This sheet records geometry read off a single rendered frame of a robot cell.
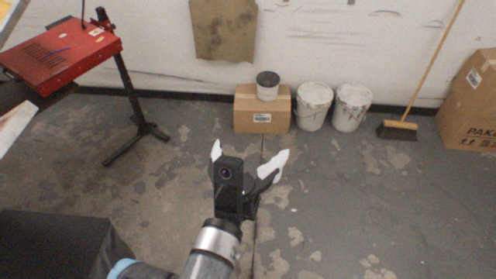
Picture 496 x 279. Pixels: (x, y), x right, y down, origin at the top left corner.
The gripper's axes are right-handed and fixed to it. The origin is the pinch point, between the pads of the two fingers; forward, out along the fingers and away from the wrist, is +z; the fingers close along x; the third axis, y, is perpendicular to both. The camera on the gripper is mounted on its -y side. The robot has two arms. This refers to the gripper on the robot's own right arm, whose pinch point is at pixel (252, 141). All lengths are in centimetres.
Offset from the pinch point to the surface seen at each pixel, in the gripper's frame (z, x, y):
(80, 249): -15, -75, 63
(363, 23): 201, 22, 79
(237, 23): 175, -71, 68
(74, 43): 90, -145, 38
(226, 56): 174, -86, 97
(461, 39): 216, 97, 98
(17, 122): -2, -68, 4
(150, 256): 15, -98, 156
